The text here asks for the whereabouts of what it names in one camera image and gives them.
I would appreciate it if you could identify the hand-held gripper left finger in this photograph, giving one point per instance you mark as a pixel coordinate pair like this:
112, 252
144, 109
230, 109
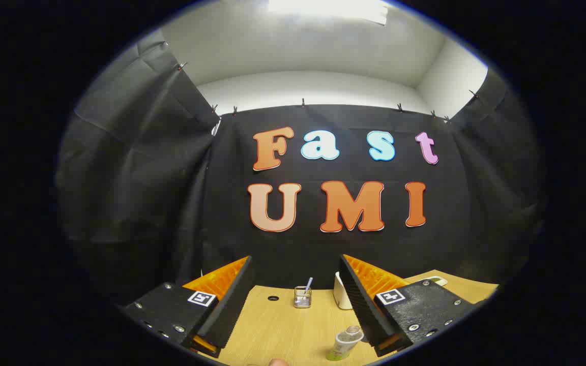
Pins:
227, 310

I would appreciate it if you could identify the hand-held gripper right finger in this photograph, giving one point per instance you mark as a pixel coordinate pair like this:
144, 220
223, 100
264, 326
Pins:
367, 310

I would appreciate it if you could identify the clear bottle with white label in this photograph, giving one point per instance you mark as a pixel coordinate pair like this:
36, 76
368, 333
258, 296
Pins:
344, 345

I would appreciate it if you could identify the white toaster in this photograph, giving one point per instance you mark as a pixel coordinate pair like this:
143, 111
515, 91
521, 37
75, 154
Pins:
341, 295

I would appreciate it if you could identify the wooden table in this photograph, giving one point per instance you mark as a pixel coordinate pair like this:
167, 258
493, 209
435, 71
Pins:
283, 330

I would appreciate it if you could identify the white divided dish with beans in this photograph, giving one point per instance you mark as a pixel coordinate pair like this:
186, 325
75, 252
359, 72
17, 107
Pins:
438, 280

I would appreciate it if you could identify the black backdrop cloth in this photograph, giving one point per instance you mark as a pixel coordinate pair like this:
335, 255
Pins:
323, 244

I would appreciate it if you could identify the ceiling light panel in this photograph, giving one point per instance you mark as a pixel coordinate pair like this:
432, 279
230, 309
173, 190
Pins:
323, 7

